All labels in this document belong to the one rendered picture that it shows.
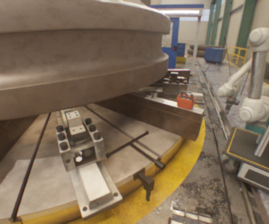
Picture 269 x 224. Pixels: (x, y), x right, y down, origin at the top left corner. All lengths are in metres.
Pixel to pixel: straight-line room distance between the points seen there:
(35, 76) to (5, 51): 0.29
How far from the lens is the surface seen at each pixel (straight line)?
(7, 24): 1.39
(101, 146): 1.30
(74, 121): 1.32
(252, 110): 1.46
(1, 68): 1.58
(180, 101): 1.78
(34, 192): 1.57
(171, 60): 6.87
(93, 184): 1.24
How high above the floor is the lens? 1.43
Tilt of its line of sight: 27 degrees down
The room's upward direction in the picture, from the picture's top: straight up
